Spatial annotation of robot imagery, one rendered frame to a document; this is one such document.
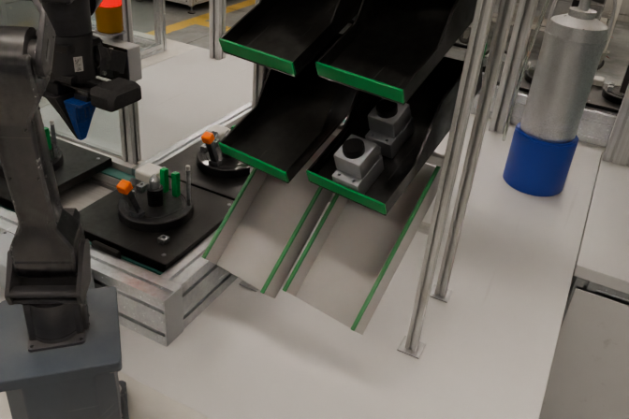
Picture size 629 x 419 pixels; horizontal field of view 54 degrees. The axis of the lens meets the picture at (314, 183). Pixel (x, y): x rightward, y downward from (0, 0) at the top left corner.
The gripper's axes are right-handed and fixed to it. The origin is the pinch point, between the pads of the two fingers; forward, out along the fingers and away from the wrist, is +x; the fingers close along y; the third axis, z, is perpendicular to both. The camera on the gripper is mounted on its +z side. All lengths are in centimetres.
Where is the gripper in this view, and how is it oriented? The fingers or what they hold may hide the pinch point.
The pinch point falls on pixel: (79, 116)
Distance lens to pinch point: 92.6
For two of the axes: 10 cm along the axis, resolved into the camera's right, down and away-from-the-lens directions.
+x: -0.8, 8.7, 4.9
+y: -8.8, -2.9, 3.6
